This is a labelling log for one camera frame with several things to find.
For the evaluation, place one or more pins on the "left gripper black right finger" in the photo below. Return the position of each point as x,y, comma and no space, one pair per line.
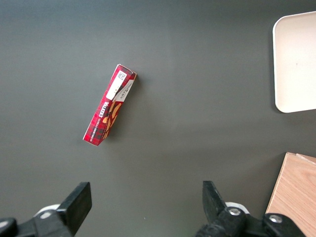
213,205

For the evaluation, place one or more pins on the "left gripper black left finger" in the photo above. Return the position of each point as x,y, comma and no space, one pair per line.
74,207

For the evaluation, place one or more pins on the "cream plastic tray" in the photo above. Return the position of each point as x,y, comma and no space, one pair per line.
296,64

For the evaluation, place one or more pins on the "wooden drawer cabinet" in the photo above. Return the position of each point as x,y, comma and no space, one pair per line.
293,192

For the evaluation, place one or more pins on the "red tartan shortbread box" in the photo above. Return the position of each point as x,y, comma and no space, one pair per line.
108,108

